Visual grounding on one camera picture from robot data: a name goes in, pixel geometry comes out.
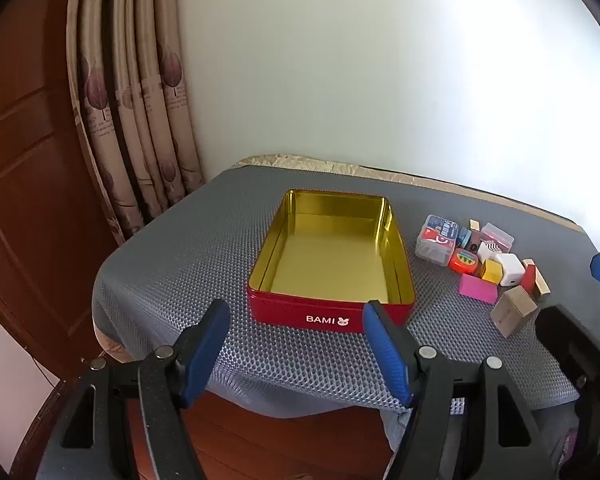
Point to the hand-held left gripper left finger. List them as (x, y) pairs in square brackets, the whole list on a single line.
[(204, 357)]

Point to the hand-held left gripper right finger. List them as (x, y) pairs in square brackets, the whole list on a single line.
[(387, 355)]

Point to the long wooden block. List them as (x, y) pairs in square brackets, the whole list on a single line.
[(542, 285)]

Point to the beige carton box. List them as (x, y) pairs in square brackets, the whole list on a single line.
[(512, 311)]

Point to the red block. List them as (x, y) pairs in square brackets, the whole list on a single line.
[(529, 279)]

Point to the white charger plug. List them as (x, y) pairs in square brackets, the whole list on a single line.
[(510, 269)]

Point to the red tin box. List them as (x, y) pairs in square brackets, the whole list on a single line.
[(290, 312)]

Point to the yellow block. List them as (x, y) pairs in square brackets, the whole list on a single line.
[(492, 271)]

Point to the pink block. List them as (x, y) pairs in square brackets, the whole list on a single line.
[(477, 288)]

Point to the clear pink plastic box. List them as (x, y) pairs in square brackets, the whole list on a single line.
[(497, 236)]

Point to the clear playing card box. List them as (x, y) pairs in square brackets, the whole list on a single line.
[(432, 245)]

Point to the black-white striped block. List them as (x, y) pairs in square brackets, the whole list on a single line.
[(489, 250)]

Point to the small wooden block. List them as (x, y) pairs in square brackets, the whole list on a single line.
[(475, 225)]

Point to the small blue toy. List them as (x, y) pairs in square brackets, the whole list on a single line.
[(464, 236)]

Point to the pink plastic bag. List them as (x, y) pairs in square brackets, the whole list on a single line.
[(570, 446)]

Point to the grey cloth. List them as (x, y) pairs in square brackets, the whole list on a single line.
[(397, 430)]

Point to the dark wooden baseboard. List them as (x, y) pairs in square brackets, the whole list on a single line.
[(55, 397)]

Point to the brown wooden door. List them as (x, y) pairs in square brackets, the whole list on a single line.
[(30, 185)]

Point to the beige leaf-print curtain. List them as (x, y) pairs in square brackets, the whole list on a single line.
[(130, 110)]

